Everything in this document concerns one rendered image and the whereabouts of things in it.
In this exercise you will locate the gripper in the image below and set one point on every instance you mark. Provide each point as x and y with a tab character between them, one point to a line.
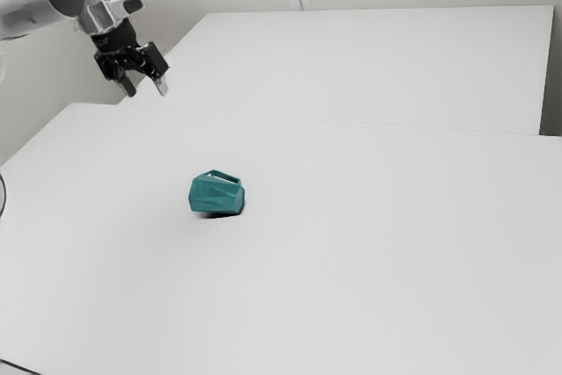
116	43

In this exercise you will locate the teal faceted mug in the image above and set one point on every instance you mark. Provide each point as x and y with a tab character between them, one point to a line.
215	197

